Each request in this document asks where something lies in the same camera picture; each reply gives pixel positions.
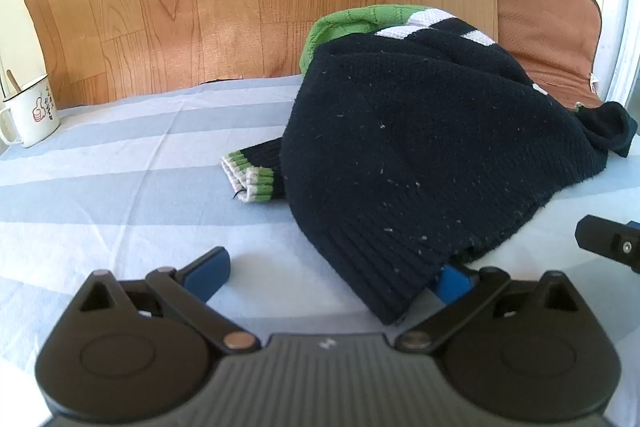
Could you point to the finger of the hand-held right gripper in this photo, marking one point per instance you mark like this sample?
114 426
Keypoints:
607 242

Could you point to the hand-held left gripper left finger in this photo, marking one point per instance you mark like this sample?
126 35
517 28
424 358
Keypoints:
210 272

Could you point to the white window frame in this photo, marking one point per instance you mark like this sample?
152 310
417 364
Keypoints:
622 7

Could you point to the brown seat cushion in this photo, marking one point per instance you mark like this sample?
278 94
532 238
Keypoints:
545 17

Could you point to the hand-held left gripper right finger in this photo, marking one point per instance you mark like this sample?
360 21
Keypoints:
452 283

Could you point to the striped grey bed sheet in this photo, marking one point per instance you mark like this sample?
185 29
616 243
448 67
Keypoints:
125 207

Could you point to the white enamel mug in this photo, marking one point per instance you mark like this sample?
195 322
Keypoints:
32 117

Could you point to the wooden stick in mug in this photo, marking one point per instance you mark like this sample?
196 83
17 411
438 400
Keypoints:
12 82

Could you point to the black green white knit sweater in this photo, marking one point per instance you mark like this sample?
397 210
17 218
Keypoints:
425 132

